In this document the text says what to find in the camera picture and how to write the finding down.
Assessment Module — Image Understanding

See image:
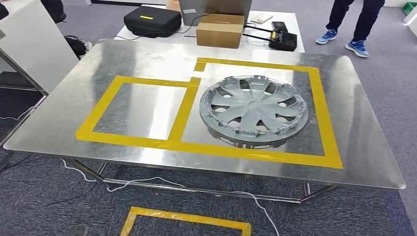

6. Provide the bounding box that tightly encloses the small white device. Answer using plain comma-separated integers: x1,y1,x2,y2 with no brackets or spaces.
250,13,273,24

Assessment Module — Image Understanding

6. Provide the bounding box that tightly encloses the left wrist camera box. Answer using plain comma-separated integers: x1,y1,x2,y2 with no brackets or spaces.
64,224,89,236

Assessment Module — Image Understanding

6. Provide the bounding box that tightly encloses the brown cardboard box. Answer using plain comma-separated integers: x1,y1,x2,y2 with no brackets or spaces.
196,13,245,50

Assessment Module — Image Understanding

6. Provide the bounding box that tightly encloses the yellow floor tape square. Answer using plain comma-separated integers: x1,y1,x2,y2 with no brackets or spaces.
119,206,252,236

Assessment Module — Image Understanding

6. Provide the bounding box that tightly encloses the steel workbench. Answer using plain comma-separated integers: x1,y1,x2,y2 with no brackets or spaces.
3,39,407,204

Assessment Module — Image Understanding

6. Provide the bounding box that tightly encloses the grey laptop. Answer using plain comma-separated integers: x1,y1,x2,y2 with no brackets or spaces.
178,0,253,27

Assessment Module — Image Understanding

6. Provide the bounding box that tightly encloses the white floor cable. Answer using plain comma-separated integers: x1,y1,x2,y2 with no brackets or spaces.
60,158,281,236

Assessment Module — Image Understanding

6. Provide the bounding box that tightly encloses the white desk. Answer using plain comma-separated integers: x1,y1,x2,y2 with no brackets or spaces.
114,3,306,54

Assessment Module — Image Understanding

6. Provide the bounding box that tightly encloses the large yellow tape outline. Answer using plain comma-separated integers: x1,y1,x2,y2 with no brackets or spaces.
168,57,344,170

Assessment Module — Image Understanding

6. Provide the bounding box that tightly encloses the black carry case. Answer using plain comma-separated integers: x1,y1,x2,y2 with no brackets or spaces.
123,5,182,38

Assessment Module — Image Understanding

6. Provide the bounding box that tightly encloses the grey plastic hubcap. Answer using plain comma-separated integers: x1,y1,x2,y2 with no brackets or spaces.
199,75,310,144

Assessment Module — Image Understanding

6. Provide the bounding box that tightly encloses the black router with antennas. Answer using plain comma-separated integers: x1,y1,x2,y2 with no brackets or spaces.
242,24,298,52

